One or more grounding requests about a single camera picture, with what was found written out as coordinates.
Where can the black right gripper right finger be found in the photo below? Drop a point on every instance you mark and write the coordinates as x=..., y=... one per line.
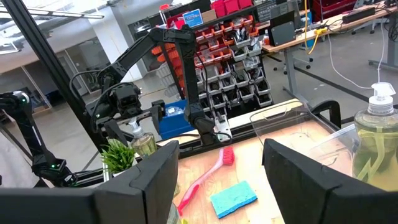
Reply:
x=311, y=196

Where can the blue sign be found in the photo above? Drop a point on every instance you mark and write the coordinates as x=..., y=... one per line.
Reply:
x=192, y=17

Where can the blue storage bin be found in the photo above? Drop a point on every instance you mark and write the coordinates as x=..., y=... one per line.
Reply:
x=174, y=121

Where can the dark grey box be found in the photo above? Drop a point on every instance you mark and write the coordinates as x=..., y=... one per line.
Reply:
x=281, y=32

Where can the parts bin rack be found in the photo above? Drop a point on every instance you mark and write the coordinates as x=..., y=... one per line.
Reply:
x=230, y=68

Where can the shallow clear plastic tray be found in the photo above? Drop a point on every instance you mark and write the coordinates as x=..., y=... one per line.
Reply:
x=289, y=133

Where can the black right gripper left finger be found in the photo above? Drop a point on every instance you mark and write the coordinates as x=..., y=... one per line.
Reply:
x=140, y=193

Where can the black power strip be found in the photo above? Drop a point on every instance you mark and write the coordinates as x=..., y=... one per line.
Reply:
x=357, y=14

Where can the red dish brush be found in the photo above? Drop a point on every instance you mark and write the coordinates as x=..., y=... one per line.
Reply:
x=228, y=155

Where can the red plastic crate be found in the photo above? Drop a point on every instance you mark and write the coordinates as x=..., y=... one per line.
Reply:
x=219, y=8
x=231, y=5
x=245, y=3

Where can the black background robot arm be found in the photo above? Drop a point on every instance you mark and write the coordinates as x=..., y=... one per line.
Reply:
x=25, y=124

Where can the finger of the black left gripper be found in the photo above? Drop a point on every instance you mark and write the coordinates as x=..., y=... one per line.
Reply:
x=158, y=115
x=114, y=130

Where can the wooden workbench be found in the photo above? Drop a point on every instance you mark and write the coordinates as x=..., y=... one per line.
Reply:
x=329, y=28

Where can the blue kitchen sponge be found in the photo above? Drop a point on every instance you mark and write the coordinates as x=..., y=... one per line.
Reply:
x=233, y=199

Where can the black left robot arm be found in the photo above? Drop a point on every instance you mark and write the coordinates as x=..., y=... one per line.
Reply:
x=189, y=77

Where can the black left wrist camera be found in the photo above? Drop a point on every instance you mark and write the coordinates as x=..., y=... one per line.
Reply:
x=127, y=96

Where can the small green potted plant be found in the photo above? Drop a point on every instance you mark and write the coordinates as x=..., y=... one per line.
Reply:
x=118, y=157

